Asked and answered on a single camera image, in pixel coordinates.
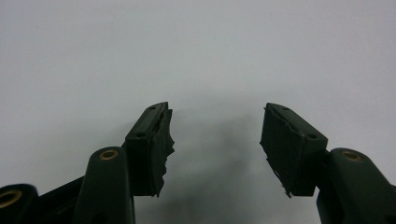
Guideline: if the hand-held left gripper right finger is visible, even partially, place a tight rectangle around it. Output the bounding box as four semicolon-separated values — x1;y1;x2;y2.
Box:
260;103;329;198

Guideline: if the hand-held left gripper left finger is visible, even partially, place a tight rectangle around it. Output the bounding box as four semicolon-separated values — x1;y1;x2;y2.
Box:
122;101;176;198

